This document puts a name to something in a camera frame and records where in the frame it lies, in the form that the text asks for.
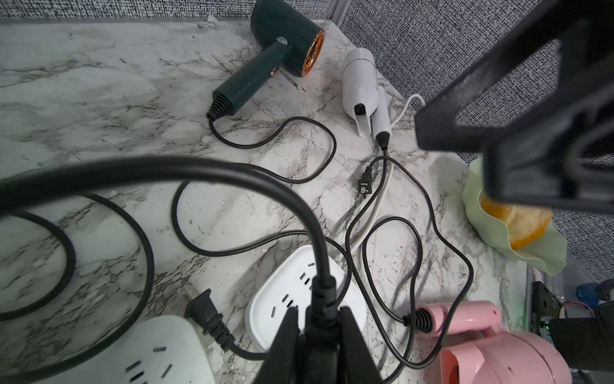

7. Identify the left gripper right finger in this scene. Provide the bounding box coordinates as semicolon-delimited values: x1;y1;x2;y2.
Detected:
337;307;383;384

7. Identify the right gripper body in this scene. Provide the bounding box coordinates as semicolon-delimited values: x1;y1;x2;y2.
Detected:
483;1;613;214

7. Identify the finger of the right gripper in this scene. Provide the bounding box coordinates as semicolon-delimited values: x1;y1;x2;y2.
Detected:
415;1;574;153

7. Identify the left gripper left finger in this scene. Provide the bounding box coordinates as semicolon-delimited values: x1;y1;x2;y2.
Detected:
254;307;300;384

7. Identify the black cord with plug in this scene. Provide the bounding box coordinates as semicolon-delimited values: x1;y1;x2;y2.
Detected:
0;191;270;384

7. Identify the black dryer power cord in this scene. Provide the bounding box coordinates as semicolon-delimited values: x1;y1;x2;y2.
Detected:
0;155;339;332

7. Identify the orange bread slice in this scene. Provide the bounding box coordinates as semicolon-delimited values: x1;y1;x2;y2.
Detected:
481;197;553;250

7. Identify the right white power strip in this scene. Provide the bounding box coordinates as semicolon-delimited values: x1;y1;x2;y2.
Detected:
244;244;368;354

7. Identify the white power strip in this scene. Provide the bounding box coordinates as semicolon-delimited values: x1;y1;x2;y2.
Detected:
43;315;215;384
244;244;368;354

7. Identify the green wavy plate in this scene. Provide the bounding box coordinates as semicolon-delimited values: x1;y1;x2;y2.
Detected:
462;158;568;275

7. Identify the left white power strip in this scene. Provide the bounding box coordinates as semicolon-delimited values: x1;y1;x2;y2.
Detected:
43;315;215;384

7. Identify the pink dryer front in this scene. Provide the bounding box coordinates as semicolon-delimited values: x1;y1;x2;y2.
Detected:
416;301;572;384

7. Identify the white folded hair dryer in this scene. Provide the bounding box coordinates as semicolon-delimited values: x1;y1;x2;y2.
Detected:
342;48;391;152

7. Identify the green dryer copper nozzle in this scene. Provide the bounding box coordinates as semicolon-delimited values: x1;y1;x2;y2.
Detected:
206;0;326;121

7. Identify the pink dryer black cord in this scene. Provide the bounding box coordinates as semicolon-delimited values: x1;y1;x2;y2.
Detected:
357;165;425;327

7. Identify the white dryer black cord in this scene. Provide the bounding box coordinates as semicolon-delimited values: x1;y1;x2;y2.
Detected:
344;143;476;371

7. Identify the green dryer black cord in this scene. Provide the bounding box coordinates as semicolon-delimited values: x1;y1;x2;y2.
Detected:
169;114;353;308

